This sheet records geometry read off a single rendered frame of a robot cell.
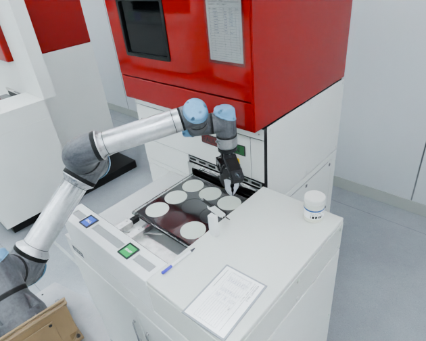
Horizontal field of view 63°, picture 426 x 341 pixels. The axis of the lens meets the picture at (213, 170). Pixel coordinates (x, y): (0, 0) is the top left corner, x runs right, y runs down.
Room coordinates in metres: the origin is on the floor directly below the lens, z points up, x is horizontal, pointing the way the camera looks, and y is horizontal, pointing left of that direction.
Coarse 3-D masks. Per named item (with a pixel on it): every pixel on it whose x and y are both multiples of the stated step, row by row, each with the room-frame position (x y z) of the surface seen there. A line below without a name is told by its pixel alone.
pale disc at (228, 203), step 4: (228, 196) 1.22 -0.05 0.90; (232, 196) 1.21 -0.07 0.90; (220, 200) 1.19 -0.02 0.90; (224, 200) 1.19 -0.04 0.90; (228, 200) 1.19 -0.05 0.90; (232, 200) 1.18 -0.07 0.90; (236, 200) 1.18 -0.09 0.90; (240, 200) 1.18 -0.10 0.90; (220, 204) 1.16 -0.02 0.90; (224, 204) 1.16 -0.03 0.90; (228, 204) 1.16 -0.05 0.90; (232, 204) 1.15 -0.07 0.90; (236, 204) 1.15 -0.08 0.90; (240, 204) 1.15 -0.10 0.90; (224, 208) 1.13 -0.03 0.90; (228, 208) 1.13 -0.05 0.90; (232, 208) 1.13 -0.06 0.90
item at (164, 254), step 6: (132, 228) 1.09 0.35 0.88; (138, 240) 1.02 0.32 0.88; (144, 240) 1.01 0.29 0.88; (150, 240) 1.01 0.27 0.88; (144, 246) 0.98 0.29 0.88; (150, 246) 0.98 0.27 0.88; (156, 246) 0.97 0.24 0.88; (162, 246) 0.97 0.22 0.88; (156, 252) 0.94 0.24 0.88; (162, 252) 0.94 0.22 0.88; (168, 252) 0.93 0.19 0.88; (162, 258) 0.91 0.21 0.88; (168, 258) 0.90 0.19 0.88
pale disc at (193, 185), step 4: (192, 180) 1.37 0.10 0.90; (196, 180) 1.37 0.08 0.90; (184, 184) 1.35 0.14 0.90; (188, 184) 1.34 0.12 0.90; (192, 184) 1.34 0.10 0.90; (196, 184) 1.34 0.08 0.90; (200, 184) 1.33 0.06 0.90; (184, 188) 1.31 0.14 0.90; (188, 188) 1.31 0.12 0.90; (192, 188) 1.31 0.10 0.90; (196, 188) 1.30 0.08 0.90; (200, 188) 1.30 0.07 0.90
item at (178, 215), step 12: (204, 180) 1.36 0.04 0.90; (168, 192) 1.29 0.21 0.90; (192, 192) 1.27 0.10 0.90; (168, 204) 1.20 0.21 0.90; (180, 204) 1.19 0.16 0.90; (192, 204) 1.19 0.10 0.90; (204, 204) 1.18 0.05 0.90; (216, 204) 1.17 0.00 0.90; (144, 216) 1.14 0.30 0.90; (168, 216) 1.12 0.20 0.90; (180, 216) 1.12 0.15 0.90; (192, 216) 1.11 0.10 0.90; (204, 216) 1.10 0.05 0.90; (168, 228) 1.05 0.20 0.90; (180, 228) 1.04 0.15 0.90; (192, 240) 0.96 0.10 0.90
